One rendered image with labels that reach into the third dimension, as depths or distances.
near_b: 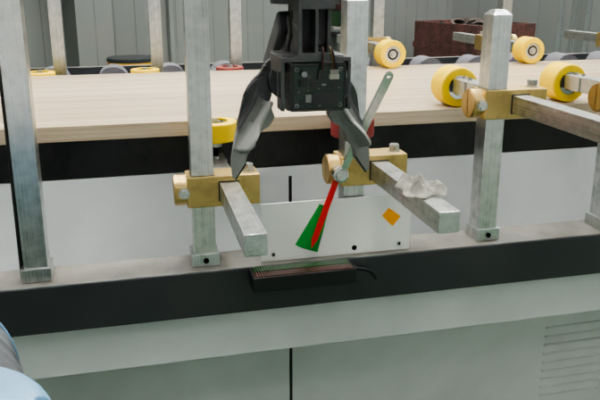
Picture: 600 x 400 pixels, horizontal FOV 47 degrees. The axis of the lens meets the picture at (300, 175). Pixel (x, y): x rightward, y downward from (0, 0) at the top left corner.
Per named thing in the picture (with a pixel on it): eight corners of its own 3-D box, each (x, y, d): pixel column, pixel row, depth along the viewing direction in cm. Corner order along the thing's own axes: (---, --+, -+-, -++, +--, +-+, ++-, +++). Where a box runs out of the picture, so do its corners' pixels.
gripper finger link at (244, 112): (227, 120, 73) (274, 51, 73) (225, 118, 75) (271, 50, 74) (262, 145, 75) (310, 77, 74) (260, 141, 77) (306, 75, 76)
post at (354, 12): (362, 280, 121) (369, -5, 108) (342, 282, 120) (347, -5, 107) (355, 272, 124) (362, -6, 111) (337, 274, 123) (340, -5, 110)
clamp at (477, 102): (546, 118, 120) (549, 88, 118) (474, 121, 117) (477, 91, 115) (527, 111, 125) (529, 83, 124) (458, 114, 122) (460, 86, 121)
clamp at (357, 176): (406, 182, 117) (408, 153, 116) (329, 187, 114) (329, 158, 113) (395, 173, 122) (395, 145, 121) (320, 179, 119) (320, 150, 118)
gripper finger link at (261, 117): (216, 176, 70) (269, 100, 69) (210, 162, 76) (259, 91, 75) (241, 191, 71) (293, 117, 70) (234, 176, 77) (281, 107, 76)
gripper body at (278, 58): (278, 118, 68) (277, -9, 65) (262, 104, 76) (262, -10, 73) (353, 115, 70) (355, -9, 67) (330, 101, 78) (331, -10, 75)
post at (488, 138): (491, 279, 127) (513, 9, 114) (474, 281, 126) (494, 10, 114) (482, 271, 131) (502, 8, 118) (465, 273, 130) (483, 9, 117)
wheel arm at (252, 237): (269, 261, 89) (269, 229, 87) (243, 263, 88) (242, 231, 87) (223, 172, 129) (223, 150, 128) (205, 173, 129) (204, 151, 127)
